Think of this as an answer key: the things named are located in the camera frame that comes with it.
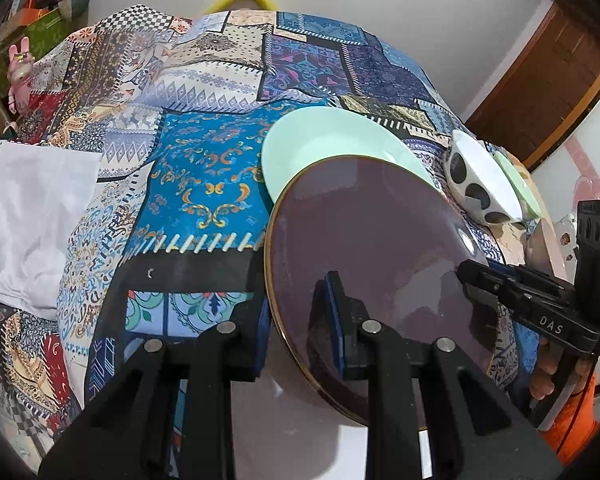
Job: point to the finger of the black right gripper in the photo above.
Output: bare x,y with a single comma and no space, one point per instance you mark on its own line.
523,300
525,276

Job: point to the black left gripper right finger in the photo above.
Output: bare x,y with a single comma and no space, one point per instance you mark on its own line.
473,430

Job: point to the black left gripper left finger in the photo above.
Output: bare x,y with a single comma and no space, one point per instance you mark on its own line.
125,432

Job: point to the mint green bowl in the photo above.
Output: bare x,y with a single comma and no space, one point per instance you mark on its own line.
530,207

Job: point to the dark purple gold-rimmed plate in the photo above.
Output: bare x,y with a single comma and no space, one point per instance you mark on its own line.
395,242

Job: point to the white bowl with dark spots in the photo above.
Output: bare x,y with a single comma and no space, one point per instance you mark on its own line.
478,184

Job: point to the right hand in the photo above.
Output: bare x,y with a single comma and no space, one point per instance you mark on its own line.
541,383

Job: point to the white suitcase with stickers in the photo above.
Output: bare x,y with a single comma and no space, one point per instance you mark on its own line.
566,233

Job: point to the mint green plate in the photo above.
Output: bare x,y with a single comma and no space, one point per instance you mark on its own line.
314,133

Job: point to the white cloth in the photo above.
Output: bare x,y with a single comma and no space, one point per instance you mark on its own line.
44,192

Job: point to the patchwork patterned bedspread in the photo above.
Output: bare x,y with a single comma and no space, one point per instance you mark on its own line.
177,111

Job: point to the pink bunny toy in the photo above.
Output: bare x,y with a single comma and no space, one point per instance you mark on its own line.
19,73

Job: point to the green cardboard box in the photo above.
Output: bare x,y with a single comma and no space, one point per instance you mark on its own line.
44,34

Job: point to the brown wooden door frame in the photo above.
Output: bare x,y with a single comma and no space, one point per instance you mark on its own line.
553,80

